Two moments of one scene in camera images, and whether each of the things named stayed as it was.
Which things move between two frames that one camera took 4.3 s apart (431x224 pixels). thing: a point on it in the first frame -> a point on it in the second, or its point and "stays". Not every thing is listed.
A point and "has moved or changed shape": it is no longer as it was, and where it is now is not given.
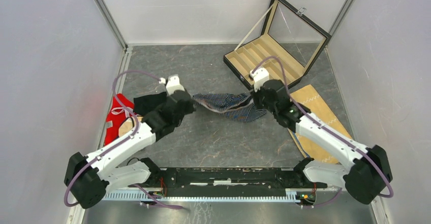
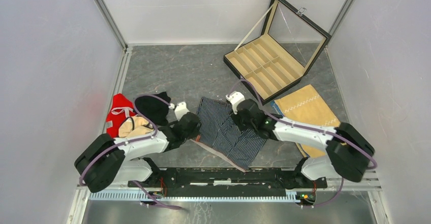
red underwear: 117,114 stays
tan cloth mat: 308,97 stays
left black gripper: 190,108 -> 194,133
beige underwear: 128,125 stays
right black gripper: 255,95 -> 235,118
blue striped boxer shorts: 238,107 has moved or changed shape
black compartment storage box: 291,42 stays
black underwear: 144,103 stays
